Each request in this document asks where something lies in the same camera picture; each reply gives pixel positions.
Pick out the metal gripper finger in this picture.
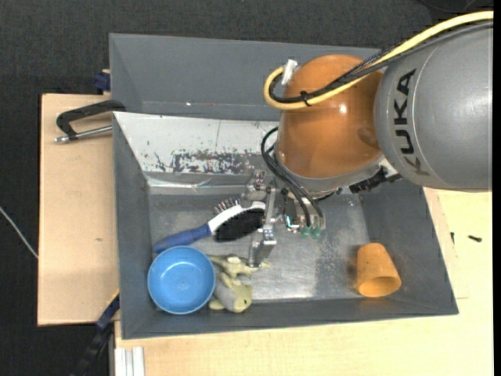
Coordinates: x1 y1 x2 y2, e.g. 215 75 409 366
248 228 278 269
241 169 272 209

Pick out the blue and white hairbrush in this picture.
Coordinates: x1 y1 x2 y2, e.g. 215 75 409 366
151 196 268 255

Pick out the pale yellow toy animal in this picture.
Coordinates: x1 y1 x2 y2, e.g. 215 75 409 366
207 253 272 314

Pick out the grey metal bin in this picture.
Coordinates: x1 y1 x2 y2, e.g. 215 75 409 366
108 32 460 340

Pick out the blue bowl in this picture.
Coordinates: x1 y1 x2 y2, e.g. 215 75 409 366
146 245 217 316

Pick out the orange cup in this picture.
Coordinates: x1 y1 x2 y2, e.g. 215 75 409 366
355 242 403 298

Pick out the black cylinder on white bracket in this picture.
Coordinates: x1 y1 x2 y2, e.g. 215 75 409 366
347 161 402 195

